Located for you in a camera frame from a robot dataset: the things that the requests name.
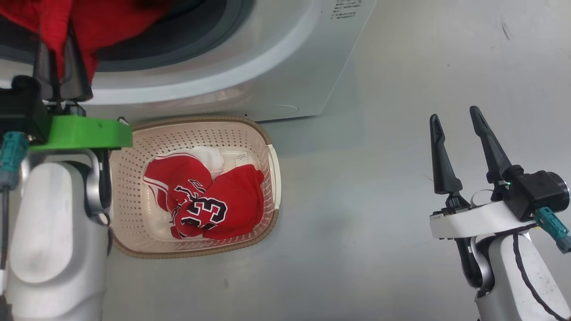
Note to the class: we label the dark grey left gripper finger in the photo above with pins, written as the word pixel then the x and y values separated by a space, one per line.
pixel 44 76
pixel 76 80

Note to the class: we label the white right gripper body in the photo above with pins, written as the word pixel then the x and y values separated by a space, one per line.
pixel 473 220

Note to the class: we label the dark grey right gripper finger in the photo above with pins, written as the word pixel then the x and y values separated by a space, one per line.
pixel 493 156
pixel 444 174

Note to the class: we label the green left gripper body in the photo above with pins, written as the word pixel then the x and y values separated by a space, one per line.
pixel 84 133

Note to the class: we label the plain red garment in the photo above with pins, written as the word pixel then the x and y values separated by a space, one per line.
pixel 102 22

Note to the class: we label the red jersey with black print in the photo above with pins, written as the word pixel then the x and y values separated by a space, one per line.
pixel 236 200

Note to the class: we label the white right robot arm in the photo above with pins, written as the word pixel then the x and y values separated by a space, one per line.
pixel 508 276

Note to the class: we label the cream perforated laundry basket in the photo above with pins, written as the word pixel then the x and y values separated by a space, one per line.
pixel 134 200

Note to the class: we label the white front-load washing machine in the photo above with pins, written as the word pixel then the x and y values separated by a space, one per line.
pixel 285 67

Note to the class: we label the round white filter cover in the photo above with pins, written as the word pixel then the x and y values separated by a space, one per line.
pixel 283 107

